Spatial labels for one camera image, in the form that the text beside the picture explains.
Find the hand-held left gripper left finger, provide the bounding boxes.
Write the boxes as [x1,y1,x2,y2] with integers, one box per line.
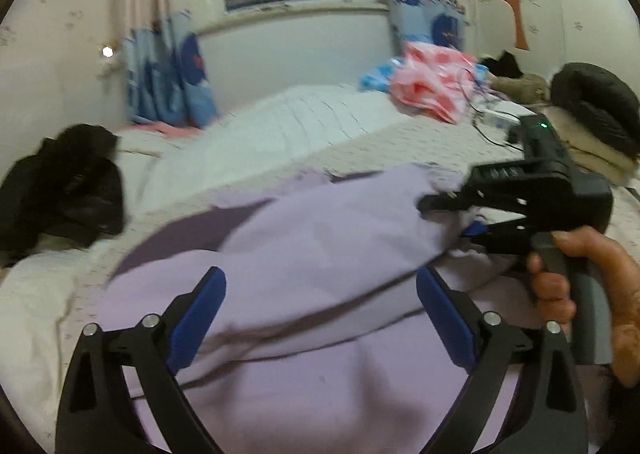
[55,266,228,454]

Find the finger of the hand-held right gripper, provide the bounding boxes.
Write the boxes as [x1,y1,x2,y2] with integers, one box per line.
[417,191,482,221]
[460,221,501,255]

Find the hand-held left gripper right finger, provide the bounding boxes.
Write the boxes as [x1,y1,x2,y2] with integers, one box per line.
[416,266,588,454]

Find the lavender sweatshirt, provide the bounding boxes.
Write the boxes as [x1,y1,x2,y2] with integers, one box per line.
[100,163,566,454]

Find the beige folded clothes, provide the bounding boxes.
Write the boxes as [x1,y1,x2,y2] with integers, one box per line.
[542,106,640,187]

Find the person's right hand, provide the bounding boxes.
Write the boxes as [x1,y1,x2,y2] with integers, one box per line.
[526,226,640,389]

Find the cherry print bed sheet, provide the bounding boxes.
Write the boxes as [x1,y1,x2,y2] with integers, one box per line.
[0,104,640,454]

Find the black puffer jacket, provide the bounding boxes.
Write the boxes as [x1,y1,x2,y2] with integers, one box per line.
[550,62,640,157]

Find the olive coat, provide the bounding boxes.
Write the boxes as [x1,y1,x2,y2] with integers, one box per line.
[492,72,551,104]

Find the pink patterned cloth bundle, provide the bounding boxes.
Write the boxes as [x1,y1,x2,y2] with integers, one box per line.
[390,41,488,125]

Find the small black cloth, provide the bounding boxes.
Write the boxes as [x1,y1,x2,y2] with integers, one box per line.
[482,50,523,79]

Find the blue patterned cloth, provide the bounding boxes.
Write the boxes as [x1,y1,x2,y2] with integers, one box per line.
[359,58,406,92]

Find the white ribbed quilt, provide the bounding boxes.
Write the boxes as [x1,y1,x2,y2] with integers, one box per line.
[112,84,416,215]

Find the black garment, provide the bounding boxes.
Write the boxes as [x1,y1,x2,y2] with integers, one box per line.
[0,124,125,267]

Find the white power strip with cables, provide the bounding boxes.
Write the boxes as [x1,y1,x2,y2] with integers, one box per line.
[457,68,526,153]

